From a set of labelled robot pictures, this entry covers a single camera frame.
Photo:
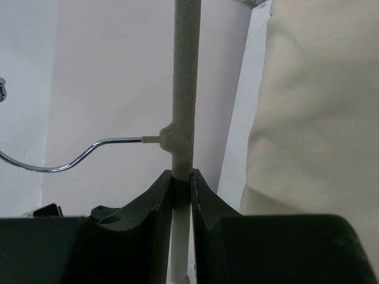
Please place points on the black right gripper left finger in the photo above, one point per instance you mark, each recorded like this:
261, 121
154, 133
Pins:
139, 235

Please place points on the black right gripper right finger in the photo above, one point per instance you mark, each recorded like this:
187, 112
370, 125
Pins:
208, 212

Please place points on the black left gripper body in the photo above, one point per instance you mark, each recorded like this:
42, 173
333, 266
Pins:
53, 210

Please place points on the grey wire hanger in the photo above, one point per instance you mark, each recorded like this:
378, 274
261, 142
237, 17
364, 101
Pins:
177, 138

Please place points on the beige trousers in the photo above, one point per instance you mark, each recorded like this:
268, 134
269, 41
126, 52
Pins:
313, 146

